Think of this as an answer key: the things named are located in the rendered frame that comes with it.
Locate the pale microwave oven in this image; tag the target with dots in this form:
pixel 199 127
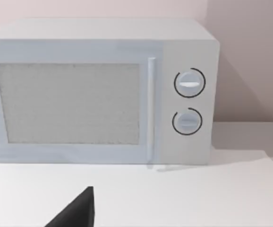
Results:
pixel 186 47

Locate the pale microwave door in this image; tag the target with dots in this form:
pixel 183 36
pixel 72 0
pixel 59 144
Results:
pixel 68 104

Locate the pale round microwave knob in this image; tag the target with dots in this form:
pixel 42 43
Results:
pixel 189 83
pixel 186 121

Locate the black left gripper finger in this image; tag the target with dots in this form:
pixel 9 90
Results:
pixel 81 210

